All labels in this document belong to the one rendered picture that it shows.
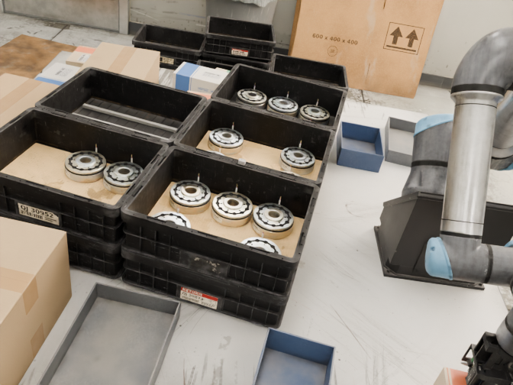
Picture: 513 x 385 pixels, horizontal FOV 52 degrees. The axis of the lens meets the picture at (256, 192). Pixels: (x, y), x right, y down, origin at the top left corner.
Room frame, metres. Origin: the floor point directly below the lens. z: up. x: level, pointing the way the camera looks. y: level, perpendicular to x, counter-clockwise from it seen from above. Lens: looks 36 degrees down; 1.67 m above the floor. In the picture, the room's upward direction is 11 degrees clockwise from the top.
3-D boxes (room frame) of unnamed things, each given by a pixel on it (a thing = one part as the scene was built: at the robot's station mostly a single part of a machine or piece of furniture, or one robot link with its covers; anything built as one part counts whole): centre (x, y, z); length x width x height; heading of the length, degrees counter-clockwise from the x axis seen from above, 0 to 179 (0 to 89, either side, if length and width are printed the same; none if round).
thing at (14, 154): (1.02, 0.46, 0.87); 0.40 x 0.30 x 0.11; 82
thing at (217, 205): (1.03, 0.05, 0.86); 0.10 x 0.10 x 0.01
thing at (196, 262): (0.96, 0.06, 0.87); 0.40 x 0.30 x 0.11; 82
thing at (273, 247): (0.87, -0.03, 0.86); 0.10 x 0.10 x 0.01
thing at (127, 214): (0.96, 0.06, 0.92); 0.40 x 0.30 x 0.02; 82
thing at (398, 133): (1.77, -0.55, 0.73); 0.27 x 0.20 x 0.05; 174
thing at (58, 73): (1.65, 0.76, 0.75); 0.20 x 0.12 x 0.09; 177
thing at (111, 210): (1.02, 0.46, 0.92); 0.40 x 0.30 x 0.02; 82
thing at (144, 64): (1.71, 0.56, 0.78); 0.30 x 0.22 x 0.16; 3
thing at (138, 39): (2.96, 0.66, 0.31); 0.40 x 0.30 x 0.34; 92
